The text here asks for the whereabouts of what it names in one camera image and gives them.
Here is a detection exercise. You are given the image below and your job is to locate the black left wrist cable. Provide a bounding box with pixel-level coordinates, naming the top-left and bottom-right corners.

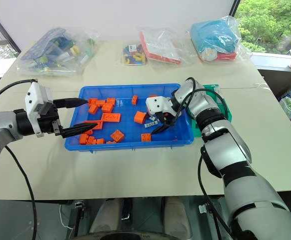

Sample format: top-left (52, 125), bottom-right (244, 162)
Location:
top-left (0, 78), bottom-right (38, 111)

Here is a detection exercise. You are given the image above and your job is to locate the long flat orange block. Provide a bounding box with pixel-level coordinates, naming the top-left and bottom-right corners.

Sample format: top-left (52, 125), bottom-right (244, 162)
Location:
top-left (101, 112), bottom-right (122, 122)

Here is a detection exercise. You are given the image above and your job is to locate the small bag of colourful pieces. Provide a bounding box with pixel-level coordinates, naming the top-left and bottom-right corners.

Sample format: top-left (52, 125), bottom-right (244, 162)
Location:
top-left (119, 41), bottom-right (148, 68)

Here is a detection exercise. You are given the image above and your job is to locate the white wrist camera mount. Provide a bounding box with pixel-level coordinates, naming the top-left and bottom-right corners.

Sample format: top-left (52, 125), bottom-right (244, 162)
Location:
top-left (145, 96), bottom-right (173, 119)
top-left (24, 81), bottom-right (54, 138)

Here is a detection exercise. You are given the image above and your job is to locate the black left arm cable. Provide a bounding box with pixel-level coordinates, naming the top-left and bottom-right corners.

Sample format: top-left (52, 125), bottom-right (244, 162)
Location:
top-left (4, 145), bottom-right (38, 240)

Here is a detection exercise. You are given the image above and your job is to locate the plastic bag with teal toy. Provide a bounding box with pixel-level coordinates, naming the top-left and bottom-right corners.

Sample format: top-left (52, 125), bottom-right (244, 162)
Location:
top-left (188, 15), bottom-right (252, 65)

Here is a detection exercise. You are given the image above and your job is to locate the black window frame bar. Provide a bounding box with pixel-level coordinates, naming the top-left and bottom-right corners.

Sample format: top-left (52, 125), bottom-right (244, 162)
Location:
top-left (228, 0), bottom-right (241, 19)
top-left (0, 4), bottom-right (22, 54)

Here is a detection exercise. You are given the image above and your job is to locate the plastic bag with red board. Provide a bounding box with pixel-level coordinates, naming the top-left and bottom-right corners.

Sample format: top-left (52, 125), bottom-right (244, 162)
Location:
top-left (136, 26), bottom-right (184, 69)

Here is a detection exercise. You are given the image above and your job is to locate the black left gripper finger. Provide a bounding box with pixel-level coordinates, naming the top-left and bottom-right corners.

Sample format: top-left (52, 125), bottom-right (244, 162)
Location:
top-left (52, 97), bottom-right (90, 109)
top-left (61, 122), bottom-right (99, 139)

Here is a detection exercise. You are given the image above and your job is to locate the clear bag with green contents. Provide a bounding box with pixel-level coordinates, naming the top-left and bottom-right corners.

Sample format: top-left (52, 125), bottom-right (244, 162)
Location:
top-left (278, 95), bottom-right (291, 120)

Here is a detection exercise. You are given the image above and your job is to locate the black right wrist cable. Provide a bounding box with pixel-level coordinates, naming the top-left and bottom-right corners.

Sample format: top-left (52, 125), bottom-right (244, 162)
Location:
top-left (171, 76), bottom-right (198, 126)

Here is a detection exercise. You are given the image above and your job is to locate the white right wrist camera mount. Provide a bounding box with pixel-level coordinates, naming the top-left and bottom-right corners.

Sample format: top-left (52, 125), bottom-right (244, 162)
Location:
top-left (145, 96), bottom-right (173, 119)

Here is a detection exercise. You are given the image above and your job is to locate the plastic bag with blue rack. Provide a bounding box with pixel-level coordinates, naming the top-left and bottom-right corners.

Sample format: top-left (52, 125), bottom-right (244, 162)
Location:
top-left (16, 26), bottom-right (102, 77)

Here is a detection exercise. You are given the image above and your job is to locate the beige rounded shape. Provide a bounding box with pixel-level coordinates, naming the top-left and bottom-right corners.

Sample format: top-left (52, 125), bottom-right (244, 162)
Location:
top-left (163, 196), bottom-right (193, 239)

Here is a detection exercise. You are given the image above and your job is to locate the curved orange block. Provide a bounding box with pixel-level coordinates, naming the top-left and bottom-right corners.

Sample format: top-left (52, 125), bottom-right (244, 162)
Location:
top-left (133, 110), bottom-right (148, 125)

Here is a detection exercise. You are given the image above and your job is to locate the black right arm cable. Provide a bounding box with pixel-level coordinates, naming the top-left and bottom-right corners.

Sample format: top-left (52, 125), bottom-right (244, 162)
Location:
top-left (197, 146), bottom-right (236, 240)

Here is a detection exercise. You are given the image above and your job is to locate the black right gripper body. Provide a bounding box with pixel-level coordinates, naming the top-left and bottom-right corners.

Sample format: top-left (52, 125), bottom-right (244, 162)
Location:
top-left (157, 110), bottom-right (177, 126)

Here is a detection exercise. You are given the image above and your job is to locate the green plastic bin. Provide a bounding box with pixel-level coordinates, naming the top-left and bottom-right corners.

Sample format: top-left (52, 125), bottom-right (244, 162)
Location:
top-left (191, 84), bottom-right (234, 139)

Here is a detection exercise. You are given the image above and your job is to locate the blue plastic bin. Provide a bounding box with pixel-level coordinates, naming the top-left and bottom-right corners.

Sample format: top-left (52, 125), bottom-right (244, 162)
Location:
top-left (64, 83), bottom-right (195, 152)

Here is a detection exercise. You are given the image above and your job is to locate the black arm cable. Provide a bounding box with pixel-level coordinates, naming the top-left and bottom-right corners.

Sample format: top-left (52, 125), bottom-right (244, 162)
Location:
top-left (4, 145), bottom-right (38, 240)
top-left (197, 146), bottom-right (236, 240)

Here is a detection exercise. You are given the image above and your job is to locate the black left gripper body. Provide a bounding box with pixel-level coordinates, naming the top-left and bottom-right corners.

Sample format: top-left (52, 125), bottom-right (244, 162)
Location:
top-left (37, 99), bottom-right (64, 138)

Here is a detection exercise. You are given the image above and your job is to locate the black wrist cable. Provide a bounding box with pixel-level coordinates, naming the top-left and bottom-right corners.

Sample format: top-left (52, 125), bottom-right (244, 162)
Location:
top-left (0, 78), bottom-right (38, 111)
top-left (171, 76), bottom-right (198, 126)

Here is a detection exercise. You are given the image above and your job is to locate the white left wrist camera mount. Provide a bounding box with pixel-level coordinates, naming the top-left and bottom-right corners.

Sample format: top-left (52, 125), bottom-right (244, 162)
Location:
top-left (24, 81), bottom-right (54, 138)

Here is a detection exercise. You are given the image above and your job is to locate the thin white cable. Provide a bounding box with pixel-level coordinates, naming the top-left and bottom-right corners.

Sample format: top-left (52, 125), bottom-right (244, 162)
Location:
top-left (58, 203), bottom-right (74, 230)

